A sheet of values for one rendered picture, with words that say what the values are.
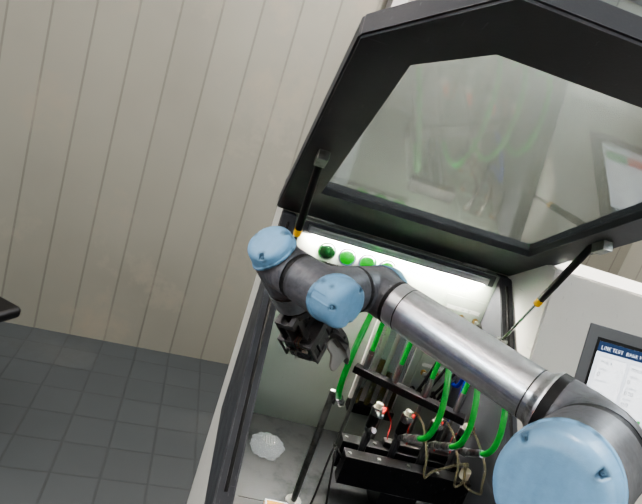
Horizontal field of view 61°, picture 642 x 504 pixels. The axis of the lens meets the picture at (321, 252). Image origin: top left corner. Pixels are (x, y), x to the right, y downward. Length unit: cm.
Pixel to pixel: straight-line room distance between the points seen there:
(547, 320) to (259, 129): 213
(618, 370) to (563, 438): 107
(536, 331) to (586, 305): 15
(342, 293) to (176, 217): 259
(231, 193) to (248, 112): 48
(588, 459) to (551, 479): 4
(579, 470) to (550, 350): 97
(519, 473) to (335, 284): 33
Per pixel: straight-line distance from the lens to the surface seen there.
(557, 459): 59
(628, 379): 168
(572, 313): 155
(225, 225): 329
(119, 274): 343
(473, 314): 167
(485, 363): 77
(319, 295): 76
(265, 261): 81
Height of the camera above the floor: 175
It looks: 15 degrees down
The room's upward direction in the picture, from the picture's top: 19 degrees clockwise
